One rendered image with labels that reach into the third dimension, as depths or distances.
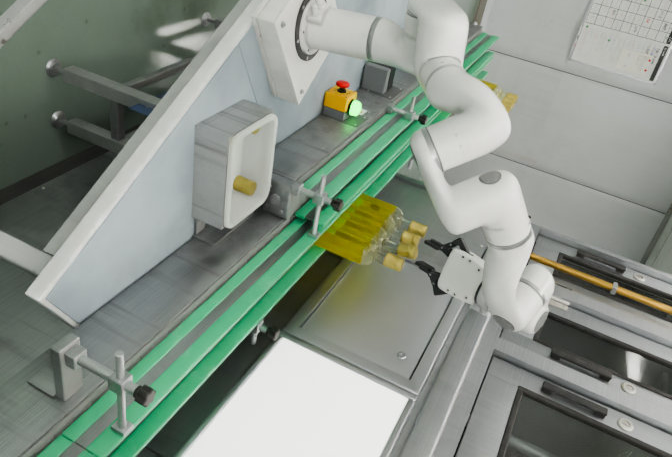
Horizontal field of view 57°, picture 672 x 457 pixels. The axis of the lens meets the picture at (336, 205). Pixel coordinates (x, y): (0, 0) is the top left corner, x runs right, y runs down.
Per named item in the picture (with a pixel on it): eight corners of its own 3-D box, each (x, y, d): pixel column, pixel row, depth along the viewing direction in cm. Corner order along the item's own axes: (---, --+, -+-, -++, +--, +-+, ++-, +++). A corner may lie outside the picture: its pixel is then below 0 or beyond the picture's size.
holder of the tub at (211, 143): (190, 237, 136) (220, 250, 134) (195, 124, 122) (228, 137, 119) (234, 203, 150) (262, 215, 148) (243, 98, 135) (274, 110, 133)
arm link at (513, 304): (501, 209, 117) (525, 283, 129) (460, 254, 112) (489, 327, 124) (540, 220, 111) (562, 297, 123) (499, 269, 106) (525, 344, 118)
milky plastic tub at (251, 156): (192, 218, 133) (226, 233, 131) (196, 124, 121) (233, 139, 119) (237, 185, 147) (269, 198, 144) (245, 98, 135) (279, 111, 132)
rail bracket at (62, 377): (28, 390, 99) (140, 457, 93) (15, 313, 90) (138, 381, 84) (52, 371, 103) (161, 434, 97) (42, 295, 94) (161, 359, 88)
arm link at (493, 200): (507, 184, 122) (435, 213, 124) (479, 94, 110) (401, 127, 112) (538, 235, 108) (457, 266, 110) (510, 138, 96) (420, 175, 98)
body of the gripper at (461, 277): (487, 310, 137) (446, 285, 143) (506, 269, 134) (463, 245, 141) (472, 313, 131) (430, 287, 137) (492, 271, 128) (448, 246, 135)
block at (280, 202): (260, 211, 149) (285, 221, 147) (264, 177, 144) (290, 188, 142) (268, 204, 152) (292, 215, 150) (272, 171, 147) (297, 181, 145)
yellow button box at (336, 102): (320, 113, 178) (343, 121, 176) (324, 89, 174) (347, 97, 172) (331, 106, 184) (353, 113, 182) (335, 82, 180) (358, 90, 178)
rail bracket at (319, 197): (284, 228, 148) (331, 247, 144) (293, 167, 139) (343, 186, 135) (291, 222, 150) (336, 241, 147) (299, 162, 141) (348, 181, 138)
